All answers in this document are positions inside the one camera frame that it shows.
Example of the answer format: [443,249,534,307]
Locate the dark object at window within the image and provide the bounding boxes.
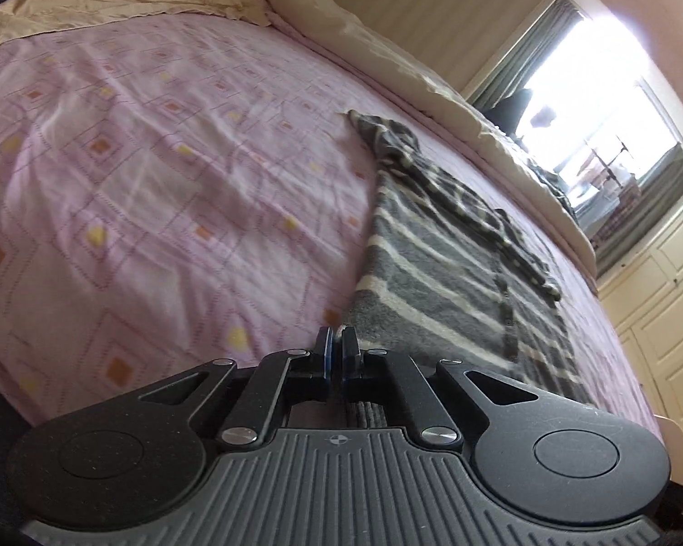
[489,88,535,136]

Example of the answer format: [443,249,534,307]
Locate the grey green curtain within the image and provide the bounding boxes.
[465,0,683,274]

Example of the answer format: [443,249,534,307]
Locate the grey white striped cardigan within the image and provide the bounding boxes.
[341,109,597,429]

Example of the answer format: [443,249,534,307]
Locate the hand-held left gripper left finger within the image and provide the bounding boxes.
[139,326,338,448]

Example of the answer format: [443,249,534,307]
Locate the dark garment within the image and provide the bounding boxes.
[526,156,578,220]

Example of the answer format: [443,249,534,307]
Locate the pink patterned bed sheet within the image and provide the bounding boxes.
[0,11,664,442]

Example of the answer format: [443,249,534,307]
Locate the beige duvet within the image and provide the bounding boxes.
[202,0,600,277]

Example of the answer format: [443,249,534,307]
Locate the clothes drying rack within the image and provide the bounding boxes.
[572,133,644,206]

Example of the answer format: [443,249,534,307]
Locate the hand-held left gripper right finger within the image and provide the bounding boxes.
[337,326,541,448]

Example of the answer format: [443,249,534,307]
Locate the cream panelled wardrobe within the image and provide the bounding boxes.
[596,190,683,439]

